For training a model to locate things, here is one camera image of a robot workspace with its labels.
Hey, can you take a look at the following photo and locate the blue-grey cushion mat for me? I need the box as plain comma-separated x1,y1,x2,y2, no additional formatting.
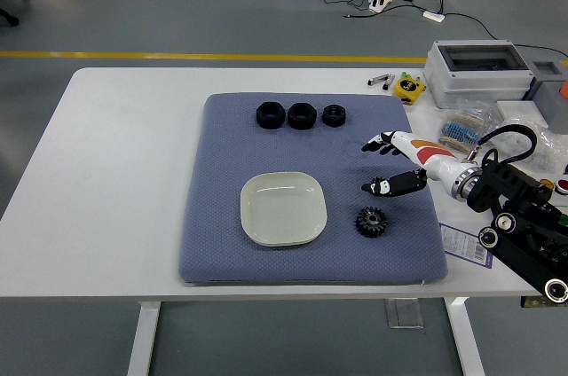
177,91,449,286

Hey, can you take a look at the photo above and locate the white three-button control box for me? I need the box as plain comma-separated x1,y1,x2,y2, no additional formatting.
539,176,568,196

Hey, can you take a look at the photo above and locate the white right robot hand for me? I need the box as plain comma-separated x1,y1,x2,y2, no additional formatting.
360,129,467,198

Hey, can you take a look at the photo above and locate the large black gear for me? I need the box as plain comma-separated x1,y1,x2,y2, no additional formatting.
354,206,390,239

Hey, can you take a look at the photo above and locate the white table leg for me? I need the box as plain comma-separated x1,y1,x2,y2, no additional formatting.
127,301,162,376
445,297,487,376

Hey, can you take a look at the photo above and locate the large black hex nut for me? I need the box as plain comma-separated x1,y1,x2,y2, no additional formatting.
287,102,318,130
256,101,287,130

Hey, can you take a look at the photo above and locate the black power cable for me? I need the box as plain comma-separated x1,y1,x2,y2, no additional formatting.
443,12,568,60

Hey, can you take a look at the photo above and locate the clear bag of white parts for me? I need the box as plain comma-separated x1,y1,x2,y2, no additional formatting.
487,121,568,173

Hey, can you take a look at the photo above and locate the small grey plastic box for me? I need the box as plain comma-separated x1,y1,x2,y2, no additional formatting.
530,59,568,129

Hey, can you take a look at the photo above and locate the black office chair base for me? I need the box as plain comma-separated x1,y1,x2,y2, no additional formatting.
0,0,28,27

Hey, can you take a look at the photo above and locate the yellow tape measure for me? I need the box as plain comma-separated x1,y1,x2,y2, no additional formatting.
393,77,427,105

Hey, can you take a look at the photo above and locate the flat white box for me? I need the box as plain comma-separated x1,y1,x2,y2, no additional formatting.
495,99,549,129

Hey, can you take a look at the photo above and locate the grey metal floor plate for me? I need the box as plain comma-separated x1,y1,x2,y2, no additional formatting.
384,298,425,330

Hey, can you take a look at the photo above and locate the purple-edged paper label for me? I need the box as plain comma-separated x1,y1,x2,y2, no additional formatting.
438,223,496,270

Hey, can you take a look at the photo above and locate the grey electrical enclosure box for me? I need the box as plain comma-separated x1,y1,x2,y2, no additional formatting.
422,39,536,110

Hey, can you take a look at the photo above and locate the white square plate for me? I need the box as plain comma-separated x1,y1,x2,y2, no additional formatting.
240,170,328,247

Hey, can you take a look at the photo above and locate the bag of blue resistors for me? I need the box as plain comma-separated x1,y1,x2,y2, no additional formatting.
438,100,493,149

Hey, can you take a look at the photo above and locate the small black hex nut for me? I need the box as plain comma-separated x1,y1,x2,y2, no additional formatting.
321,103,348,129

